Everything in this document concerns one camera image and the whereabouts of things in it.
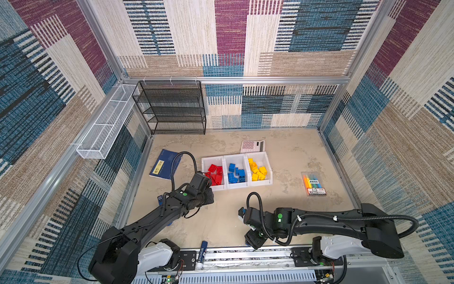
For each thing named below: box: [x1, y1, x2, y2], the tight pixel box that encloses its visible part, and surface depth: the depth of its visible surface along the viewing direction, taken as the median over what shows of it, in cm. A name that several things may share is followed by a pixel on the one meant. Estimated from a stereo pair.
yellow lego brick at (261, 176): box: [256, 171, 266, 181], surface depth 98 cm
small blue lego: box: [228, 163, 236, 173], surface depth 101 cm
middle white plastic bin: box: [223, 153, 248, 190], surface depth 96 cm
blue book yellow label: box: [148, 149, 184, 181], surface depth 104 cm
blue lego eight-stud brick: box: [227, 172, 239, 184], surface depth 96 cm
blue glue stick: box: [199, 240, 209, 270], surface depth 76 cm
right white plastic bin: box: [244, 151, 273, 187], surface depth 96 cm
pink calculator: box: [240, 139, 266, 154], surface depth 111 cm
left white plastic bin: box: [200, 155, 227, 192], surface depth 97 cm
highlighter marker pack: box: [300, 171, 327, 197], surface depth 96 cm
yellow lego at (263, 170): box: [258, 166, 268, 176], surface depth 100 cm
